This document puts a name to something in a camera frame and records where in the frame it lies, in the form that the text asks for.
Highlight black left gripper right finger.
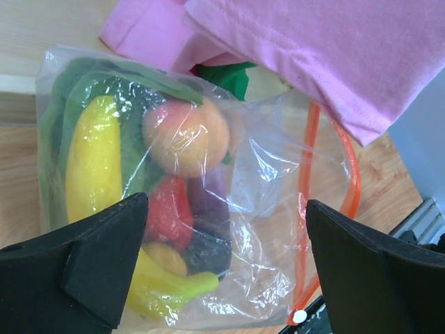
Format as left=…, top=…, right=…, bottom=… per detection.
left=306, top=200, right=444, bottom=333

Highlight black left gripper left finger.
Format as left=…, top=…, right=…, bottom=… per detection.
left=1, top=193, right=148, bottom=333

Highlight small dark fake plum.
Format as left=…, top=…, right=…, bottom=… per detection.
left=180, top=230, right=232, bottom=281

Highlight dark purple fake eggplant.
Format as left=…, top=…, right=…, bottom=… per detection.
left=187, top=165, right=230, bottom=234

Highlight clear zip top bag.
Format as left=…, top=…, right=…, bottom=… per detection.
left=36, top=46, right=361, bottom=333

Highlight yellow fake banana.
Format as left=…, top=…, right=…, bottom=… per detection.
left=65, top=95, right=122, bottom=223

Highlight red fake chili pepper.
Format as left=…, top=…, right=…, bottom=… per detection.
left=144, top=175, right=193, bottom=250

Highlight orange fake peach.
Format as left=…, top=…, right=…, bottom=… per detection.
left=143, top=98, right=230, bottom=178

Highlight green fake lettuce leaf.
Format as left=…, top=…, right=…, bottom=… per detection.
left=38, top=56, right=203, bottom=232

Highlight pink shirt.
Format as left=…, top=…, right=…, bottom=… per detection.
left=99, top=1, right=444, bottom=145

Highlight green sleeveless shirt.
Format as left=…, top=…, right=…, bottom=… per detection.
left=194, top=62, right=256, bottom=102

